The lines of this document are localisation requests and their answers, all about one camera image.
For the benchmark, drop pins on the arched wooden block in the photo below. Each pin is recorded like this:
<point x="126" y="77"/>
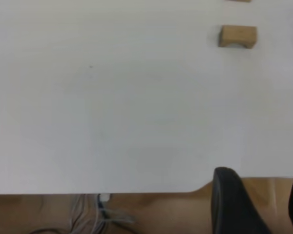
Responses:
<point x="238" y="34"/>

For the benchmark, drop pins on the flat wooden block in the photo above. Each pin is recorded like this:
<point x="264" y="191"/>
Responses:
<point x="238" y="1"/>

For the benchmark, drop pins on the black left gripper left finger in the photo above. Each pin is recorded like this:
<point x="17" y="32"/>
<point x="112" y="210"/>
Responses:
<point x="232" y="202"/>

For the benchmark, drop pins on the white plug connector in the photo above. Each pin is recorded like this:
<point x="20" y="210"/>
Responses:
<point x="104" y="197"/>

